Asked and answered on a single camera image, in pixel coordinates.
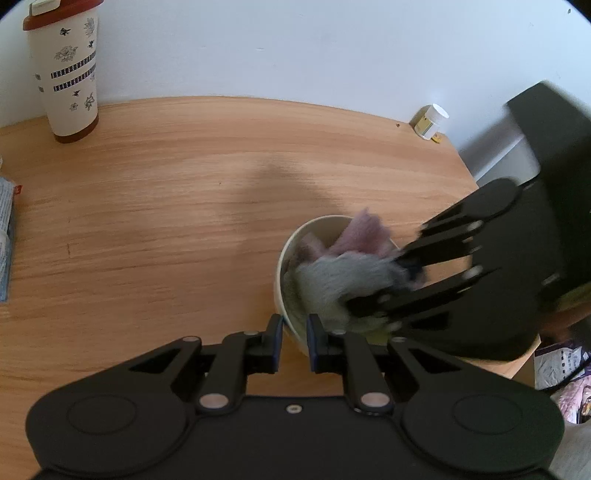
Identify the cream bowl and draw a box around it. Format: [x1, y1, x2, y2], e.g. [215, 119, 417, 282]
[274, 215, 403, 357]

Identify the grey and pink fluffy cloth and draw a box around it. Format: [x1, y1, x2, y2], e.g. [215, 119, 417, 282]
[288, 207, 426, 334]

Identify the white floral tumbler red lid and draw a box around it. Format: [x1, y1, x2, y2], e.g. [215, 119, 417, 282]
[23, 0, 105, 144]

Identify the small white bottle yellow label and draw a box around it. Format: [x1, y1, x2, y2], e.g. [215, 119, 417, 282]
[410, 104, 450, 140]

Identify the pink floral cloth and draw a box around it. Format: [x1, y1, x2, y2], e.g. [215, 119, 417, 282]
[555, 369, 591, 426]

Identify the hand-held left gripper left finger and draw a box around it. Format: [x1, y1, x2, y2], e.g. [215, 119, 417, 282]
[128, 314, 284, 414]

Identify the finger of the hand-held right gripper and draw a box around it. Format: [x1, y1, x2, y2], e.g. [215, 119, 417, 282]
[344, 264, 498, 334]
[398, 207, 486, 283]

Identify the blue and white snack packet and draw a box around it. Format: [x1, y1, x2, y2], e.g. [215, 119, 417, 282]
[0, 177, 23, 304]

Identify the grey printed plastic bag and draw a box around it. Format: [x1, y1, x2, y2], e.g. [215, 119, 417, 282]
[534, 340, 591, 393]

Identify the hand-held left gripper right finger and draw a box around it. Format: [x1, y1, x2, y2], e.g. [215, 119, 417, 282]
[307, 314, 462, 416]

